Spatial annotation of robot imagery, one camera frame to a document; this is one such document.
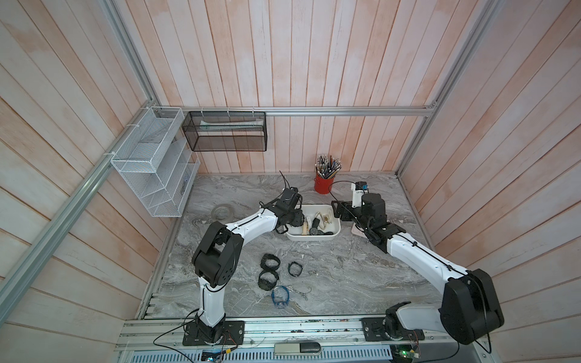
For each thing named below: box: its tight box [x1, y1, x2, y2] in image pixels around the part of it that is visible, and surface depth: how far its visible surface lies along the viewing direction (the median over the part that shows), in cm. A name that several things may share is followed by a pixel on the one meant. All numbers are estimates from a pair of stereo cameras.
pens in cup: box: [314, 154, 342, 180], surface depth 103 cm
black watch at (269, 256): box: [260, 253, 281, 271], surface depth 89 cm
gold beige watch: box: [316, 211, 333, 230], surface depth 103 cm
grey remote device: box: [273, 341, 322, 355], surface depth 69 cm
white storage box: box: [317, 204, 342, 242], surface depth 98 cm
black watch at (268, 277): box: [257, 263, 281, 292], surface depth 87 cm
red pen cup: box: [313, 173, 335, 195], surface depth 114 cm
